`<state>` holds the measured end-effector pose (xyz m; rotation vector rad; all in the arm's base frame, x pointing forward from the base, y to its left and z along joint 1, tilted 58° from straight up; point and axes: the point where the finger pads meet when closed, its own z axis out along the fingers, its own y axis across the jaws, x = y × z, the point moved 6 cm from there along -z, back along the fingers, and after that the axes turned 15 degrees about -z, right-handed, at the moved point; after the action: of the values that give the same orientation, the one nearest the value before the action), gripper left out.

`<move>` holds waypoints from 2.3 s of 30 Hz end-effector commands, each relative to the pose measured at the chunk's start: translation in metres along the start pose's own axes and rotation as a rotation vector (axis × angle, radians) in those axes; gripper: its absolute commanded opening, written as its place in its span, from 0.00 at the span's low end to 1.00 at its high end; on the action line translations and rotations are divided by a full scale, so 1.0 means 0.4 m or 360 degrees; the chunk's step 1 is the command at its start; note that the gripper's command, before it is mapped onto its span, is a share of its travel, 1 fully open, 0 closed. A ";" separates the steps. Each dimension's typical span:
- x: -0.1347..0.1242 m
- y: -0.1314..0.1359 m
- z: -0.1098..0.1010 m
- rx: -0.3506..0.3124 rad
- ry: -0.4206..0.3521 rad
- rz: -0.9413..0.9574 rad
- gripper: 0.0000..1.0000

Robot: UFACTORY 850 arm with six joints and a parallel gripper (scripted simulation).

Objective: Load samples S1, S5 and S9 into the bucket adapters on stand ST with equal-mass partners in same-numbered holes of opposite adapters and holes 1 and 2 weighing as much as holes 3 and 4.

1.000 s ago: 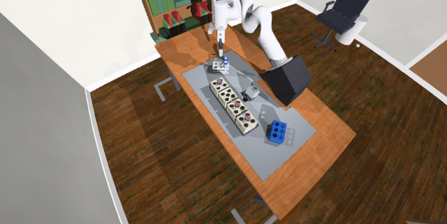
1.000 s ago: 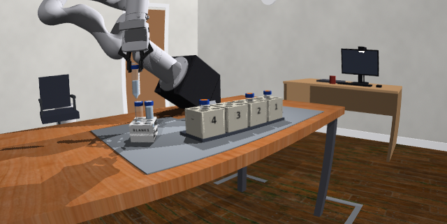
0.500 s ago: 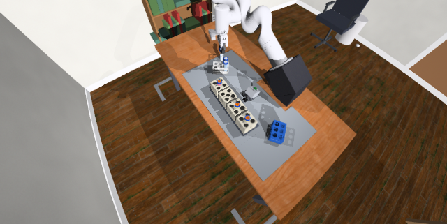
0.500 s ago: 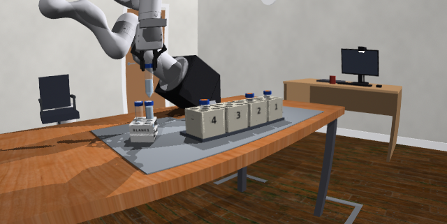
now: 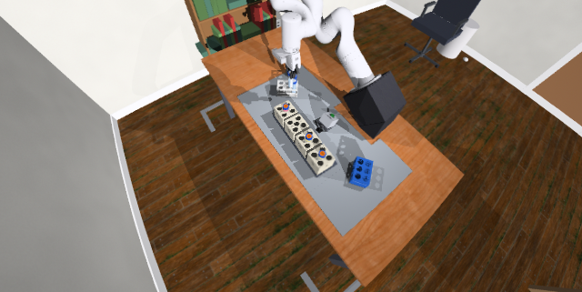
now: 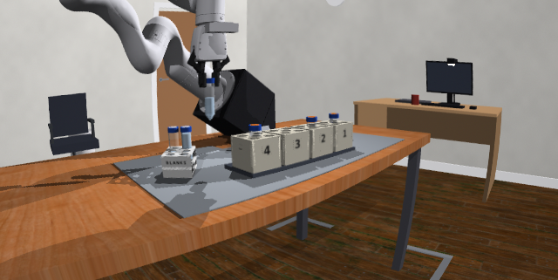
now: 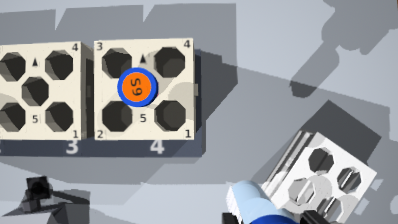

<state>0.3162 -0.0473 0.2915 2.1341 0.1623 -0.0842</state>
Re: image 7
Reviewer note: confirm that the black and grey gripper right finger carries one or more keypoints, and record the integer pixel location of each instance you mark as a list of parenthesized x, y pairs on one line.
[(312, 217)]

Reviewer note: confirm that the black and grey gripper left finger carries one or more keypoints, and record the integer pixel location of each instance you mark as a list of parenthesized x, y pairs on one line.
[(229, 218)]

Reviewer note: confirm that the water blank tube with white cap dot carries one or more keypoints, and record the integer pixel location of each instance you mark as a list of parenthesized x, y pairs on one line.
[(288, 214)]

